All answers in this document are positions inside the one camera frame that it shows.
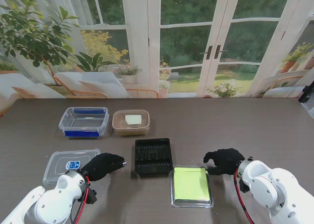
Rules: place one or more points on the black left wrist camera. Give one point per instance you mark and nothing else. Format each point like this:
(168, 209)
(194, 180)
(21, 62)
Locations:
(91, 197)

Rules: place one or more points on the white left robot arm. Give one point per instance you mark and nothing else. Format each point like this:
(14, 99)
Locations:
(49, 202)

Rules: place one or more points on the large clear lid blue sticker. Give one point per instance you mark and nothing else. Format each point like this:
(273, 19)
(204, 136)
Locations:
(59, 162)

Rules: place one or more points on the brown translucent container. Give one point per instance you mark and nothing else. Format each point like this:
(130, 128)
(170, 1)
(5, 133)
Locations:
(131, 132)

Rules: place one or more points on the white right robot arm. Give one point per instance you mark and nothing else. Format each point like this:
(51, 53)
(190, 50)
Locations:
(269, 189)

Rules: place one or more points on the clear container with blue clips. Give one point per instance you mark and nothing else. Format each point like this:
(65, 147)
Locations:
(83, 120)

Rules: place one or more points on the black tripod stand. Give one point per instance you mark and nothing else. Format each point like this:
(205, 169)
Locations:
(306, 92)

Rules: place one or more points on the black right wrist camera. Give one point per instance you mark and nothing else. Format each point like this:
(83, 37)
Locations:
(244, 186)

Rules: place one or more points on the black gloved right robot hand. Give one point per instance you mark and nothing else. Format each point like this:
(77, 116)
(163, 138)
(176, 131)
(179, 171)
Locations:
(227, 161)

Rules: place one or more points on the black plastic container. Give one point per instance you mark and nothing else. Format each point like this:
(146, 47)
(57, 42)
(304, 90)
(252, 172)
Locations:
(152, 155)

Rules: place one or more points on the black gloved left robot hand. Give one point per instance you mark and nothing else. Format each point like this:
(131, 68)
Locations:
(103, 166)

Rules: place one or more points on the clear lid with green sheet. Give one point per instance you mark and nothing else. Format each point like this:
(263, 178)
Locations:
(191, 184)

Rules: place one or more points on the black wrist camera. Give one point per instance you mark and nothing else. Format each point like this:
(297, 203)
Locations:
(91, 197)
(244, 186)

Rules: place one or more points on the small clear lid white label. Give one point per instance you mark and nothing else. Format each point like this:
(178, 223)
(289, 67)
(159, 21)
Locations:
(133, 119)

